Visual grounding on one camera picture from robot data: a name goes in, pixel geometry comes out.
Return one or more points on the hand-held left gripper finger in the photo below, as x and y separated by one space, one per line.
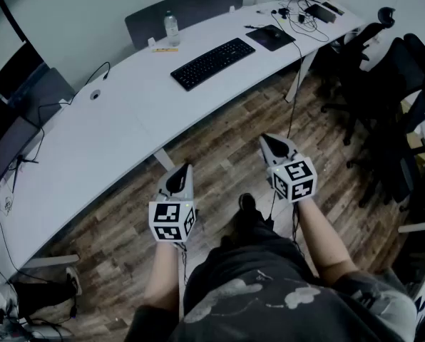
168 185
187 184

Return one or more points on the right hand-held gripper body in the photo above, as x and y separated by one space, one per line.
294 180

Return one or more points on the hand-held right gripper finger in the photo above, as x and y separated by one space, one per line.
287 146
266 153

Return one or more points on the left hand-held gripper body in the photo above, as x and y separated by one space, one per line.
169 223

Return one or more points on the black keyboard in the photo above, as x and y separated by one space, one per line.
212 62

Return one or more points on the person's right forearm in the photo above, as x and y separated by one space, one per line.
323 241

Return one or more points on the person's left forearm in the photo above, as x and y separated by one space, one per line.
162 280

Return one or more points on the white desk leg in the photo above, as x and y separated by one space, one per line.
52 261
299 77
164 160

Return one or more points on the person's black shoe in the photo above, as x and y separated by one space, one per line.
248 203

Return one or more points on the person's black trouser leg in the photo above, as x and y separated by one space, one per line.
250 230

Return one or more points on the black mouse pad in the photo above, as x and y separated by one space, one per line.
267 41

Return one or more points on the black office chair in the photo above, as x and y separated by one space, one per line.
358 59
401 94

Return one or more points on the black printed t-shirt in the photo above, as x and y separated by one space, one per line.
262 312

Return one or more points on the yellow snack packet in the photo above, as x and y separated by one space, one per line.
165 50

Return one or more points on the black flat device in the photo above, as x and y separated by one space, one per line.
319 13

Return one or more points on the slim black device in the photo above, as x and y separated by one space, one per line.
335 9

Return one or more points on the clear plastic water bottle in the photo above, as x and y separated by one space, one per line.
172 30

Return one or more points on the long dark grey divider panel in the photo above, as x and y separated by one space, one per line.
198 5

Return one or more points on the black wall panel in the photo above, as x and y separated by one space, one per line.
16 70

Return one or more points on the black wall strip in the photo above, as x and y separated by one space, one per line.
9 9

